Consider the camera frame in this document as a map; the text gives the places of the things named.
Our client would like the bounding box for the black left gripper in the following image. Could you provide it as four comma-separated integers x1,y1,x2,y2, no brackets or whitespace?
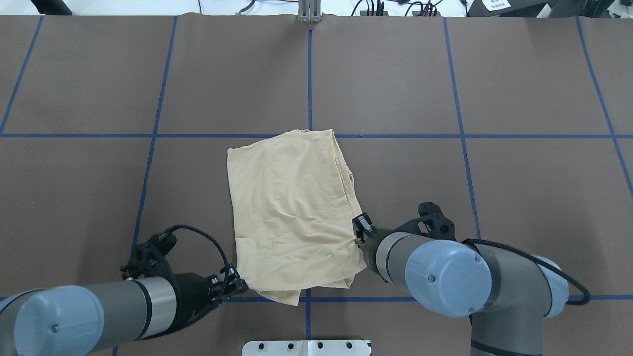
174,266,249,329

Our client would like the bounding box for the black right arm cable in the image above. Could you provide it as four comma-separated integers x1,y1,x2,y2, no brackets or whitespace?
461,238,591,306

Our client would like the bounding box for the cream long-sleeve graphic shirt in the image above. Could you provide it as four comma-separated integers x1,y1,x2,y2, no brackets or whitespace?
226,129,366,306

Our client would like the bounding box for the black power adapter box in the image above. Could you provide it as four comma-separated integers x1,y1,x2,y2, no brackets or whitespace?
466,0,548,18

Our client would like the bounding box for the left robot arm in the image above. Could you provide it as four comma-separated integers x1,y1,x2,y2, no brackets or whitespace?
1,266,248,356

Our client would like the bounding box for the aluminium frame post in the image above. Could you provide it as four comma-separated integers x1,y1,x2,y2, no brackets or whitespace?
298,0,322,23

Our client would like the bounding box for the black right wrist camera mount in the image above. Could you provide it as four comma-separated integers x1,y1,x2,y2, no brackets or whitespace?
393,201,456,241

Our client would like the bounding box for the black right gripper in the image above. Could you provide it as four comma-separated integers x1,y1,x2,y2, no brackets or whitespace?
351,213,391,282

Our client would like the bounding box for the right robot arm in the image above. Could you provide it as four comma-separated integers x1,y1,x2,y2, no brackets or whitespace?
352,212,570,356

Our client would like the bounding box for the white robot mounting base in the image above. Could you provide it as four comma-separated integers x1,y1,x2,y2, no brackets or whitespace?
241,339,372,356

